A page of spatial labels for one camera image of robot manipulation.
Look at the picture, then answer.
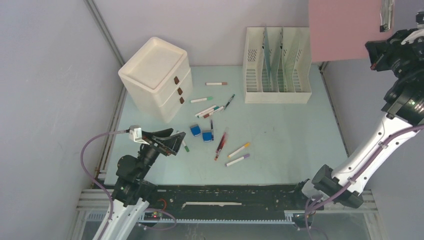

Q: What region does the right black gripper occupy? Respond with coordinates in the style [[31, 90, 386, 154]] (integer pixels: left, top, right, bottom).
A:
[[366, 27, 424, 80]]

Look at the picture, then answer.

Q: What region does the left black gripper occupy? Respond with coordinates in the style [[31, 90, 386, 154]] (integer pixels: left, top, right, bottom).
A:
[[136, 128, 186, 179]]

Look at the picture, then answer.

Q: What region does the blue eraser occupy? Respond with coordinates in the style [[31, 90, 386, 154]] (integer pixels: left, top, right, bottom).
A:
[[202, 130, 213, 143], [189, 124, 202, 137]]

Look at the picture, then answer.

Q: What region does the pink clipboard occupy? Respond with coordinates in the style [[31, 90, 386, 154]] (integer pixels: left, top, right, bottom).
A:
[[308, 0, 394, 63]]

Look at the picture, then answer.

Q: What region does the cream three-drawer cabinet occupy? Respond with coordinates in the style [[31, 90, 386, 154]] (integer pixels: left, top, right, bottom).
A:
[[118, 37, 193, 123]]

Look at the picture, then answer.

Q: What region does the green clipboard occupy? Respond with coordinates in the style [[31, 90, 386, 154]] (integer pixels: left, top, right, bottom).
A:
[[282, 27, 300, 93]]

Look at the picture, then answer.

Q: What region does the blue clipboard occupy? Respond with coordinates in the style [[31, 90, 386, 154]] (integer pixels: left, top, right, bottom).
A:
[[262, 26, 274, 93]]

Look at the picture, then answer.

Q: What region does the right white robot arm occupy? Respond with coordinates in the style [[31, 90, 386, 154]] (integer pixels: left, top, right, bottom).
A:
[[290, 11, 424, 212]]

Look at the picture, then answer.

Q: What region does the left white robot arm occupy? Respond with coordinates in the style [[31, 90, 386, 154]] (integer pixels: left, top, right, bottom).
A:
[[93, 125, 186, 240]]

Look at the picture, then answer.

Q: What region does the white marker dark-green cap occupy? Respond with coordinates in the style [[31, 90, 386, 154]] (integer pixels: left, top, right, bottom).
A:
[[182, 140, 190, 153]]

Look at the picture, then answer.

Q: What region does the dark blue pen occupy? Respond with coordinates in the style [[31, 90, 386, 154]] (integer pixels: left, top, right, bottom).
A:
[[210, 119, 215, 141]]

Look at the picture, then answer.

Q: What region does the white marker maroon cap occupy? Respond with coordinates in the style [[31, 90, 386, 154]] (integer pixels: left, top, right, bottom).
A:
[[203, 106, 224, 119]]

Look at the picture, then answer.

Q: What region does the red pen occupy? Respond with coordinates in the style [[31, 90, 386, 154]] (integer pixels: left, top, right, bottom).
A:
[[214, 127, 229, 161]]

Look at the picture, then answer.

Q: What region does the white marker teal cap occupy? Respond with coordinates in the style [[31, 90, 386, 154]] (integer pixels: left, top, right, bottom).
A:
[[195, 105, 219, 118]]

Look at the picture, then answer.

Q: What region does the white marker green cap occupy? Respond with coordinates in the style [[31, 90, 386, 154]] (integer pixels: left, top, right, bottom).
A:
[[190, 96, 214, 103]]

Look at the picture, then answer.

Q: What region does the black teal pen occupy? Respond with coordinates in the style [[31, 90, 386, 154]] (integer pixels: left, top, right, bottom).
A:
[[224, 94, 235, 110]]

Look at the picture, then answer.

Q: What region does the white marker brown cap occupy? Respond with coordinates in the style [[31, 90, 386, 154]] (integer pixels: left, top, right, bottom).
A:
[[205, 82, 228, 86]]

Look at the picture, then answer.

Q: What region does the white marker yellow cap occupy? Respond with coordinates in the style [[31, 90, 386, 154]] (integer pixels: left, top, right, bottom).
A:
[[227, 142, 251, 159]]

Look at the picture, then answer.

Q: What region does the white marker purple cap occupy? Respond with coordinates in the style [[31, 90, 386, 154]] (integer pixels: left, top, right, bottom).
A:
[[225, 153, 250, 167]]

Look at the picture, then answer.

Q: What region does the cream file organizer rack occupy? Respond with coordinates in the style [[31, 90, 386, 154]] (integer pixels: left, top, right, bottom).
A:
[[242, 26, 312, 104]]

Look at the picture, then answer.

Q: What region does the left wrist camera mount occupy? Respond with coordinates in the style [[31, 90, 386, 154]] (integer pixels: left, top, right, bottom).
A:
[[128, 125, 143, 144]]

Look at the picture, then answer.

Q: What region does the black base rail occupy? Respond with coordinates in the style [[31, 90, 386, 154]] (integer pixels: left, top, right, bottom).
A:
[[149, 184, 313, 228]]

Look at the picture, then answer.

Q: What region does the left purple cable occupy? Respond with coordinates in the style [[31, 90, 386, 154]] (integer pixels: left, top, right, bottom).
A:
[[81, 129, 133, 240]]

